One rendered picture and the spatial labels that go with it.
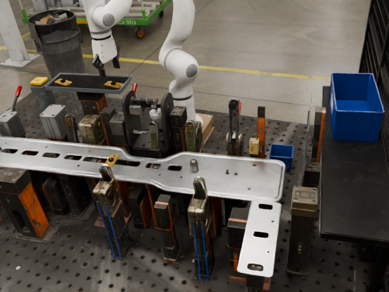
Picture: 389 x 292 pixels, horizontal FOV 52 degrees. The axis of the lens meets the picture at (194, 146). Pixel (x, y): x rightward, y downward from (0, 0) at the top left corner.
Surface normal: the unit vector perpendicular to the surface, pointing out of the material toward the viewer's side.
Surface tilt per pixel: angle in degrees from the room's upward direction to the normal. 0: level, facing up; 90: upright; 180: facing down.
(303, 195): 0
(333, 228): 0
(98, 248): 0
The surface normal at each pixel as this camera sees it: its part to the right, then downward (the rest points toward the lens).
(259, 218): -0.08, -0.80
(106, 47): 0.83, 0.28
